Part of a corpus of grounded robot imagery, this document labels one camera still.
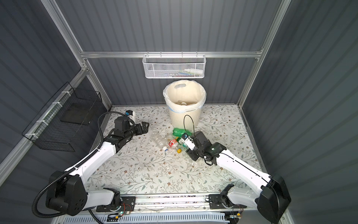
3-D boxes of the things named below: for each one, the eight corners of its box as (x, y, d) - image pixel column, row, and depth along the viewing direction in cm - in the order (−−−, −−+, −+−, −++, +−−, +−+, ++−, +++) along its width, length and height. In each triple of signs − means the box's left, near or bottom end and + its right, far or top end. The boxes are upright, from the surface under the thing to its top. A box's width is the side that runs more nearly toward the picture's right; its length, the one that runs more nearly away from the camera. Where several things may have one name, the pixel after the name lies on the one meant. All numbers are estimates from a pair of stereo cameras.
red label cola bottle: (172, 149, 94) (172, 146, 91) (168, 144, 96) (168, 141, 93) (178, 145, 96) (178, 142, 93) (175, 140, 98) (174, 137, 95)
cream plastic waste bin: (166, 134, 104) (161, 107, 81) (168, 109, 121) (165, 80, 98) (202, 134, 104) (208, 106, 81) (199, 108, 121) (203, 80, 98)
